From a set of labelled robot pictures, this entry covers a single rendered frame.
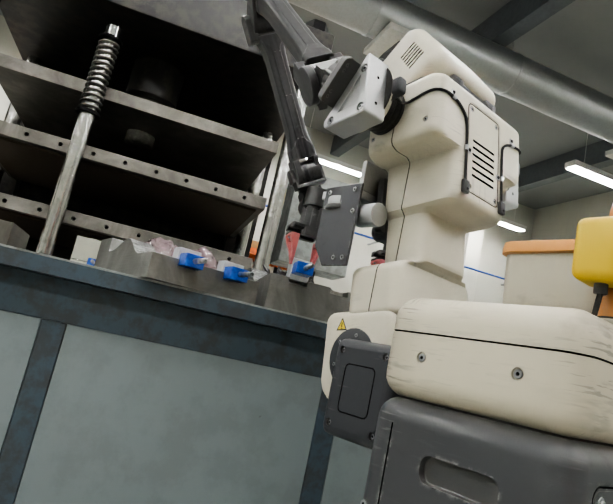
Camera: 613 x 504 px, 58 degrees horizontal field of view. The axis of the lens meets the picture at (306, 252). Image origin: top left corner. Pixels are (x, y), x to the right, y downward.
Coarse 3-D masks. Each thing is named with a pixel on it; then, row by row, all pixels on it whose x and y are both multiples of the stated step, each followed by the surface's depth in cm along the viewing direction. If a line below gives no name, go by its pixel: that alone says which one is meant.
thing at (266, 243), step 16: (0, 0) 195; (16, 112) 252; (304, 112) 222; (288, 160) 216; (0, 176) 248; (256, 192) 281; (272, 192) 214; (272, 208) 212; (272, 224) 210; (240, 240) 276; (272, 240) 210; (256, 256) 209
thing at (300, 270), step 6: (294, 258) 135; (294, 264) 133; (300, 264) 131; (306, 264) 131; (312, 264) 126; (288, 270) 136; (294, 270) 132; (300, 270) 131; (306, 270) 130; (312, 270) 131; (288, 276) 134; (294, 276) 134; (300, 276) 135; (306, 276) 133; (300, 282) 136; (306, 282) 135
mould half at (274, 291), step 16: (256, 272) 159; (272, 288) 131; (288, 288) 133; (304, 288) 134; (320, 288) 135; (256, 304) 140; (272, 304) 131; (288, 304) 132; (304, 304) 133; (320, 304) 134; (336, 304) 136
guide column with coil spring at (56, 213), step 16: (112, 32) 204; (96, 64) 201; (96, 80) 200; (96, 96) 200; (80, 112) 198; (80, 128) 196; (80, 144) 196; (64, 160) 195; (80, 160) 197; (64, 176) 193; (64, 192) 192; (64, 208) 193; (48, 224) 190; (48, 240) 189
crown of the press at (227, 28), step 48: (48, 0) 208; (96, 0) 201; (144, 0) 204; (192, 0) 209; (240, 0) 215; (48, 48) 247; (144, 48) 228; (192, 48) 220; (240, 48) 212; (144, 96) 236; (192, 96) 264; (240, 96) 253; (144, 144) 236
